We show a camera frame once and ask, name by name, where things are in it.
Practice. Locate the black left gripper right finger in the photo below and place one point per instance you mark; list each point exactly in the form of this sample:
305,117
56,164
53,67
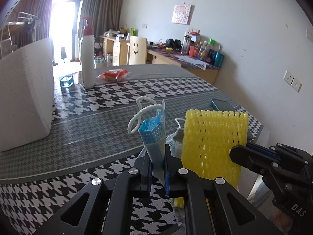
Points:
212,206

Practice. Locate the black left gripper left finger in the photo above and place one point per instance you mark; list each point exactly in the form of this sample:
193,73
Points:
103,206

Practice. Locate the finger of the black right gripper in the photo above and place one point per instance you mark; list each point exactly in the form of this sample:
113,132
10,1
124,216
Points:
243,157
261,151

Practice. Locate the yellow foam fruit net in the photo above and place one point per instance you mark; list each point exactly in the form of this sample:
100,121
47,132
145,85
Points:
207,139

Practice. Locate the blue surgical face mask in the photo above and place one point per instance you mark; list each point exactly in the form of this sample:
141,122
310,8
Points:
149,121

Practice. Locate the person's right hand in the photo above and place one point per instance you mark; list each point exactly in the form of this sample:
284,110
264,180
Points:
282,221

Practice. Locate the teal smartphone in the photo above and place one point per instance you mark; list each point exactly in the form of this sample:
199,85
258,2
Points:
220,105

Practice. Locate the houndstooth table mat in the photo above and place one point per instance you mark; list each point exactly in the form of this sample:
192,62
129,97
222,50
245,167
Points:
88,139

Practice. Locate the white face mask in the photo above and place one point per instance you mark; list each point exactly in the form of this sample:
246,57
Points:
175,140

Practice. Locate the teal cup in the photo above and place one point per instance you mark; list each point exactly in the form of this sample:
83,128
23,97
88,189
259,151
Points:
218,60

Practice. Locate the red snack packet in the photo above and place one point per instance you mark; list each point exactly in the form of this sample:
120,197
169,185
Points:
114,75

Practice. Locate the black headphones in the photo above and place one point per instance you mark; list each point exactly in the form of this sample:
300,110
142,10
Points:
174,44

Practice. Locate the white styrofoam box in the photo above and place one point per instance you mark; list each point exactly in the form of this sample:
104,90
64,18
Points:
27,94

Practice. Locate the wooden smiley face chair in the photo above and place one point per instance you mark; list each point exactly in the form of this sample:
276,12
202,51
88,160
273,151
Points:
137,50

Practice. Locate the wooden desk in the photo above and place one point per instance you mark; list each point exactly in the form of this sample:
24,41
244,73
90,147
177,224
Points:
120,50

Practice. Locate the white pump bottle red cap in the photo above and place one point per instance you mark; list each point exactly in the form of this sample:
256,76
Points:
87,53

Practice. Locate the brown curtain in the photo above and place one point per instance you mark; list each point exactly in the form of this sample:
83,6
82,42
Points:
105,14

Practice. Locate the white wall socket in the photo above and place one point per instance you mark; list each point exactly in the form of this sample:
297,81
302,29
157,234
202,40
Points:
292,81

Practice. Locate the pink cartoon wall picture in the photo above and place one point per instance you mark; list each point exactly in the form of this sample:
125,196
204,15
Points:
181,14

